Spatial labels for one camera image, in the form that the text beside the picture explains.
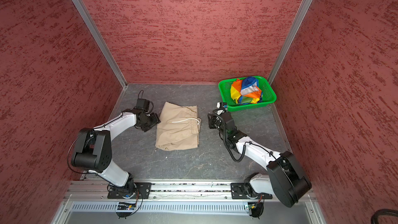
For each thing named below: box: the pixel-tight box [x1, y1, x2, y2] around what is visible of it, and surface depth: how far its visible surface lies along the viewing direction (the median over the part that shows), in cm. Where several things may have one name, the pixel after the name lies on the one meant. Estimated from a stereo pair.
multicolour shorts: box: [230, 76, 263, 105], surface depth 102 cm
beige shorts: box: [154, 101, 202, 151], surface depth 94 cm
